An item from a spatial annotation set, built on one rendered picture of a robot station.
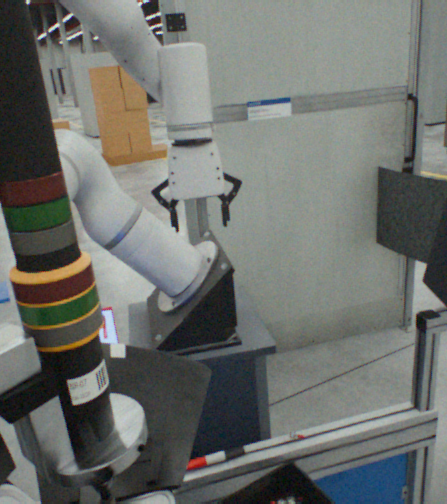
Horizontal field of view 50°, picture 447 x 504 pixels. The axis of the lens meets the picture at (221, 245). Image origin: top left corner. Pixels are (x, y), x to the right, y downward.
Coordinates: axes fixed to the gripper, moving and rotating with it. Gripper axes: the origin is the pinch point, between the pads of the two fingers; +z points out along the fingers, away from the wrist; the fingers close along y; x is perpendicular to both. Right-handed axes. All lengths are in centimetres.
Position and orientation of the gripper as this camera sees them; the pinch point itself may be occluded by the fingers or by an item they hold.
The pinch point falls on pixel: (200, 223)
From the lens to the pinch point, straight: 90.9
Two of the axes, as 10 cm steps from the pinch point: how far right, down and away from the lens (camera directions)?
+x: 0.9, 2.8, -9.5
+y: -9.9, 1.2, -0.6
